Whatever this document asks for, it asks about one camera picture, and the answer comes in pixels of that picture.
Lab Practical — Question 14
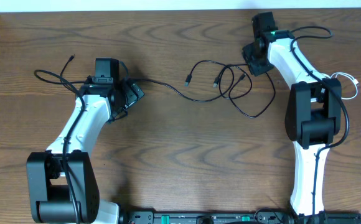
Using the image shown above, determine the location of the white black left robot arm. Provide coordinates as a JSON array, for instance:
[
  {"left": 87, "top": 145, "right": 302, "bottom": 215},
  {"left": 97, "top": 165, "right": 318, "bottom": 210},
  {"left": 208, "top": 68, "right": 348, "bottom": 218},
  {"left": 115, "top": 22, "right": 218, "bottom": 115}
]
[{"left": 26, "top": 78, "right": 144, "bottom": 223}]

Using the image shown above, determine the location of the white USB cable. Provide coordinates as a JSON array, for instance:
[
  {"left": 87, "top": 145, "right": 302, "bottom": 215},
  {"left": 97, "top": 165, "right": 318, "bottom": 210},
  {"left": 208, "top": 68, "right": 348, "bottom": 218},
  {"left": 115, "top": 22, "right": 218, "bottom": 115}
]
[{"left": 329, "top": 72, "right": 360, "bottom": 100}]

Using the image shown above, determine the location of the black left camera cable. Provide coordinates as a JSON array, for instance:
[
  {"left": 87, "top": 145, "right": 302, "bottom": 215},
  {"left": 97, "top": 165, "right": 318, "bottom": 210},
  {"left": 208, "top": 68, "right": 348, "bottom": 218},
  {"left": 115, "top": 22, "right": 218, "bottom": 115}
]
[{"left": 33, "top": 68, "right": 90, "bottom": 224}]

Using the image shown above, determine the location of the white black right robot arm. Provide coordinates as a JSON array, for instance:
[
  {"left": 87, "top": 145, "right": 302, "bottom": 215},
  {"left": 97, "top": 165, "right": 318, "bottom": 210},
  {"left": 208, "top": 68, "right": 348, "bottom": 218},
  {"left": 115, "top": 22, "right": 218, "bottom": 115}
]
[{"left": 242, "top": 29, "right": 342, "bottom": 217}]

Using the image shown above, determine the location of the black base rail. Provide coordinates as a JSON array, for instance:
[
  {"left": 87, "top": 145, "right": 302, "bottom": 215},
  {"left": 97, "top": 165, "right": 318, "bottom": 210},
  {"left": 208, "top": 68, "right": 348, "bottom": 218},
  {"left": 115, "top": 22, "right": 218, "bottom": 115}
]
[{"left": 118, "top": 209, "right": 361, "bottom": 224}]

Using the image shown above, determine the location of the black USB cable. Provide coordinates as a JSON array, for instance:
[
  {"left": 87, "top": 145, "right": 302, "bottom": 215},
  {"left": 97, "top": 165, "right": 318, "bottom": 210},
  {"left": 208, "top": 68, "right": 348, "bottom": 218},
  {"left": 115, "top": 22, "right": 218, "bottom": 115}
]
[
  {"left": 184, "top": 60, "right": 276, "bottom": 119},
  {"left": 59, "top": 54, "right": 250, "bottom": 103}
]

